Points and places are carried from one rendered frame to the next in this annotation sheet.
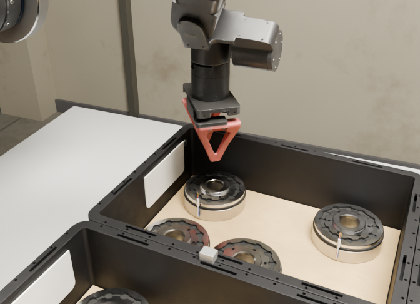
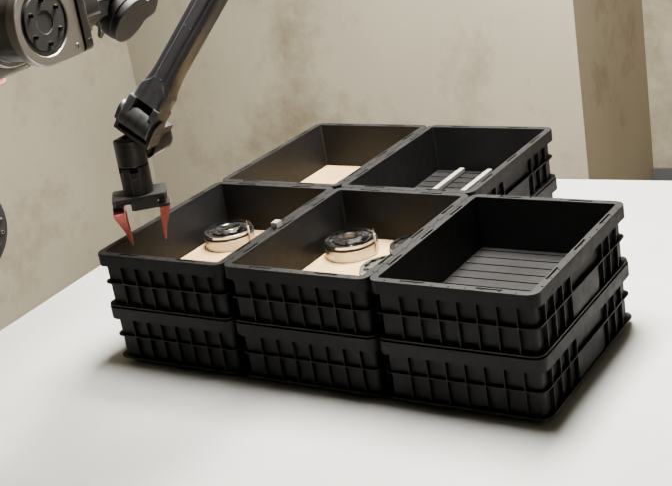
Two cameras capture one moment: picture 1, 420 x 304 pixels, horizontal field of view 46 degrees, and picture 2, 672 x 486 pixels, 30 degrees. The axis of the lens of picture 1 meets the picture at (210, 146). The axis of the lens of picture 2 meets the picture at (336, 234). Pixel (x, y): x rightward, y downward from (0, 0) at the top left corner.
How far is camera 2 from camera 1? 2.19 m
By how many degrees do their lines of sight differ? 72
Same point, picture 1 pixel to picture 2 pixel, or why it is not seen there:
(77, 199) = (39, 430)
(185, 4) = (163, 110)
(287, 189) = (172, 252)
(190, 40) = (153, 140)
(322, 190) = (188, 234)
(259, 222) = not seen: hidden behind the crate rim
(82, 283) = (247, 306)
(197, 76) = (143, 175)
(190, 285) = (281, 249)
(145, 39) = not seen: outside the picture
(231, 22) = not seen: hidden behind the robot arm
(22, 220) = (60, 455)
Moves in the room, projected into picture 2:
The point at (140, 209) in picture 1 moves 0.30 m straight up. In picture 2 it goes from (181, 288) to (147, 132)
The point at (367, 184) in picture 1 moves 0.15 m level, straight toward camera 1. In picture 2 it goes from (205, 208) to (266, 210)
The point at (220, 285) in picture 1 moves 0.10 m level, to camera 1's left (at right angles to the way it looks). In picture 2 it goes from (291, 232) to (283, 252)
